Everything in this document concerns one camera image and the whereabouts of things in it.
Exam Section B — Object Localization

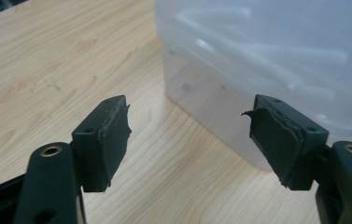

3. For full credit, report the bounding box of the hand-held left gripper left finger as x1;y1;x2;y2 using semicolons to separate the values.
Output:
71;94;133;193

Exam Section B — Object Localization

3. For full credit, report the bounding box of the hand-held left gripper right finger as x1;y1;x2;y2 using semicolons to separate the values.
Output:
242;94;330;191

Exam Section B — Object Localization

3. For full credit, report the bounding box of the clear plastic storage box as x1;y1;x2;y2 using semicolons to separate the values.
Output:
154;0;352;172

